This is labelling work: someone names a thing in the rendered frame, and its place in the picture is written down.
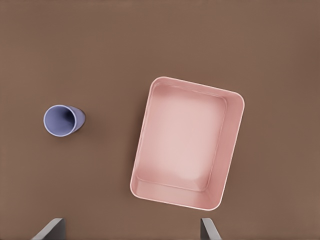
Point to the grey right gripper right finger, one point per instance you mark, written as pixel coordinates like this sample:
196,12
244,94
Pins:
209,229

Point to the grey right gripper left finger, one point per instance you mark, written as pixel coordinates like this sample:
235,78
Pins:
53,230

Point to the pink rectangular box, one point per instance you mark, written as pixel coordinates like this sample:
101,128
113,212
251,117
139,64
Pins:
186,143

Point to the purple cup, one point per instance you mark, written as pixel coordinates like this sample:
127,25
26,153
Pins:
60,120

